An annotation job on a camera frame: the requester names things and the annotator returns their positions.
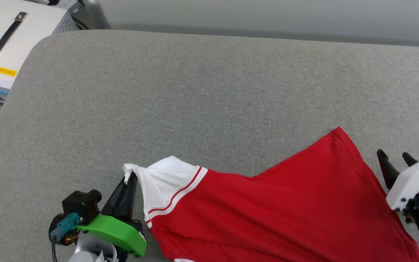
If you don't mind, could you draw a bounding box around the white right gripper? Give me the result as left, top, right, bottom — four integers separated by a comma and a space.
376, 149, 419, 212

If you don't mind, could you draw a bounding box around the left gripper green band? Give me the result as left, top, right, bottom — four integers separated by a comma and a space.
76, 173, 147, 257

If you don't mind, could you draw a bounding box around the red garment with white sleeve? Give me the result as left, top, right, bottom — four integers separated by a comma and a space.
123, 126, 419, 262

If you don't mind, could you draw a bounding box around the black cable with teal connector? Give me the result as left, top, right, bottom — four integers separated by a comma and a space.
51, 213, 81, 262

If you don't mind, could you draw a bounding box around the white equipment case with handle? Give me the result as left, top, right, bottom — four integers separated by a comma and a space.
0, 0, 79, 104

